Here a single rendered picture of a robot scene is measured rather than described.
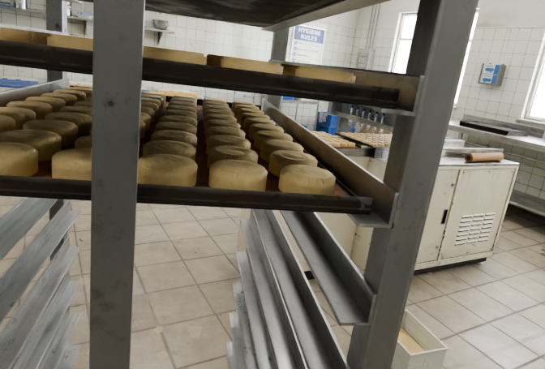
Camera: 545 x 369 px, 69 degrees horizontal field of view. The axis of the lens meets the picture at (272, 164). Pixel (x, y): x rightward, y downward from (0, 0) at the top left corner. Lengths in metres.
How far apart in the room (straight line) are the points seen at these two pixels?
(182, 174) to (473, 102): 5.75
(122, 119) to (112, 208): 0.06
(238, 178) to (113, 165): 0.10
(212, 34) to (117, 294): 6.13
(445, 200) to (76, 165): 2.71
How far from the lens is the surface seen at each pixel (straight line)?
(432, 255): 3.05
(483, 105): 5.91
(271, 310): 0.68
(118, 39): 0.28
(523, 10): 5.89
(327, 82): 0.29
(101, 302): 0.34
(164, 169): 0.32
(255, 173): 0.33
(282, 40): 0.90
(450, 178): 2.87
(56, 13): 0.92
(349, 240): 2.70
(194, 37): 6.30
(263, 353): 0.74
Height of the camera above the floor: 1.33
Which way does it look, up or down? 14 degrees down
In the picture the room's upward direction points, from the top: 7 degrees clockwise
